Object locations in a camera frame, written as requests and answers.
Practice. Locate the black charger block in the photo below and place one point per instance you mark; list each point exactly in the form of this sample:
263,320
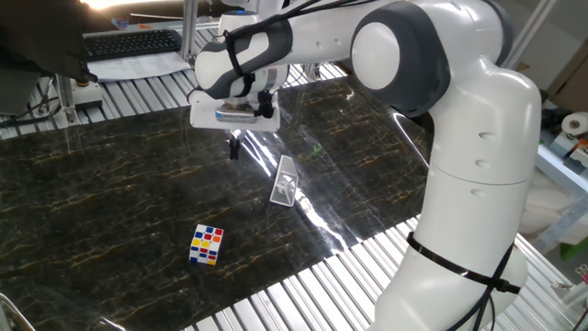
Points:
556,119

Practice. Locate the black keyboard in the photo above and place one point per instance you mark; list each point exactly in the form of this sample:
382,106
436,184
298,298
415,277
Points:
133,43

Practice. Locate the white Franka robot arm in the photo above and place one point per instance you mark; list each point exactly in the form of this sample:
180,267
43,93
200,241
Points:
478,207

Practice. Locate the white paper roll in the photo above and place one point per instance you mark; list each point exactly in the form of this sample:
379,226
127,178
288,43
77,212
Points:
576,123

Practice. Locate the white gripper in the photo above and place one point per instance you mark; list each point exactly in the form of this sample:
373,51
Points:
202,117

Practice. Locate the white paper sheet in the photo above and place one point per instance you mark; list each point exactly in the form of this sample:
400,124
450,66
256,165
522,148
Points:
138,69

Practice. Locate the multicolour Rubik's cube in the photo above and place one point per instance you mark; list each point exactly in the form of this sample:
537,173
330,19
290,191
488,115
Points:
206,243

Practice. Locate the brown cardboard box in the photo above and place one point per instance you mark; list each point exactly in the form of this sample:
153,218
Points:
574,87

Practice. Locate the short aluminium upright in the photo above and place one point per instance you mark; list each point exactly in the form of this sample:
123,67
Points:
66,101

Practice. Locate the grey metal shelf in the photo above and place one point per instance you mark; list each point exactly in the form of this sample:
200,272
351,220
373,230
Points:
558,172

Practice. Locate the white foam bags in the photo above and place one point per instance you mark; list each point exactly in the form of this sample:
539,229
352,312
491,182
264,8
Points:
551,207

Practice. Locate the small grey orange device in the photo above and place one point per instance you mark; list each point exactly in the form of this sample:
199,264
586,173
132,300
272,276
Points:
565,144

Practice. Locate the aluminium frame post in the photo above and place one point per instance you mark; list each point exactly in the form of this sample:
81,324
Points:
189,32
533,27

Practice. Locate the black marble pattern mat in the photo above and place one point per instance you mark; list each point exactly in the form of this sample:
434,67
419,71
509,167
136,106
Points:
115,207

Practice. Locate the small blue cup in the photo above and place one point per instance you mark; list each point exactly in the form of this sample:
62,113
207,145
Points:
120,23

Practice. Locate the green plastic object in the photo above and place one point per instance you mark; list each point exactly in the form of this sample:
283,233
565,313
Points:
574,250

